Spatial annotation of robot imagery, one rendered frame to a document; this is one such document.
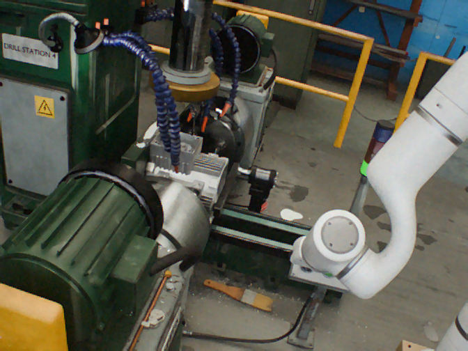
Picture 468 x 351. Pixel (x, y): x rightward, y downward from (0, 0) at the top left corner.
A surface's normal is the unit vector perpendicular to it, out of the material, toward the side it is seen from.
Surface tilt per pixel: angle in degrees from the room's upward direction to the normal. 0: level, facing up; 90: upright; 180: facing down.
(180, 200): 24
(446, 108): 69
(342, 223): 38
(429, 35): 90
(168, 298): 0
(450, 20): 90
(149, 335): 0
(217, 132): 90
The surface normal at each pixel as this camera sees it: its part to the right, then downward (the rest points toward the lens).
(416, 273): 0.16, -0.83
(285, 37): -0.29, 0.48
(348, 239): 0.01, -0.31
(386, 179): -0.62, 0.07
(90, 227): 0.52, -0.67
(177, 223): 0.69, -0.53
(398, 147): -0.72, -0.22
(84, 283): 0.84, -0.35
